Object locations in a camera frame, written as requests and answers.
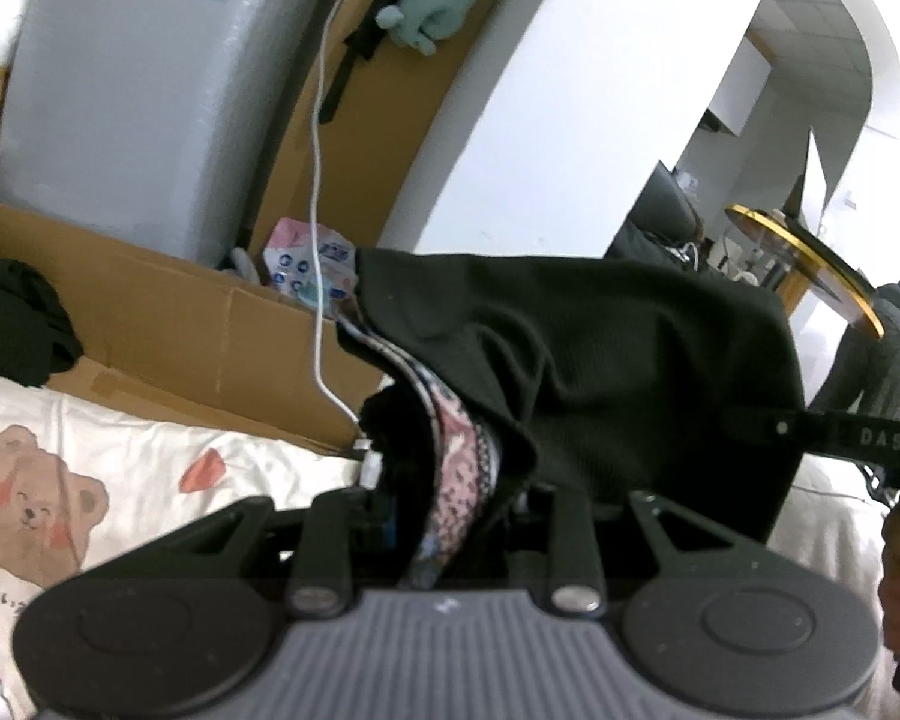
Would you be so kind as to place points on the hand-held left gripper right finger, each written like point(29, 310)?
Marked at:
point(570, 540)

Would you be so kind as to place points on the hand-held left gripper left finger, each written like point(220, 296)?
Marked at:
point(337, 532)

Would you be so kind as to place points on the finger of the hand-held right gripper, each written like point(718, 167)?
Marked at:
point(765, 429)

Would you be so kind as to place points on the black garment floral lining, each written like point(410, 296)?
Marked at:
point(607, 360)

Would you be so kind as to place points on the black clothes pile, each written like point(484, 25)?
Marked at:
point(15, 322)

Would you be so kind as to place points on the round gold-rimmed table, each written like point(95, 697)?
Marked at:
point(810, 251)

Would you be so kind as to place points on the bear print bedsheet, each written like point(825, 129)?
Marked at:
point(157, 450)

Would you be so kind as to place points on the dark grey chair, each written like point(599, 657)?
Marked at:
point(656, 217)

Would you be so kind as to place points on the pink tissue pack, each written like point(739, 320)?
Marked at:
point(292, 262)

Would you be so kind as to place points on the cardboard sheet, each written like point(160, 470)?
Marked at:
point(157, 300)

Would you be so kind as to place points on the tall cardboard panel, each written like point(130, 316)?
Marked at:
point(420, 112)

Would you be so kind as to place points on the grey plastic-wrapped mattress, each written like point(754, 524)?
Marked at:
point(157, 105)

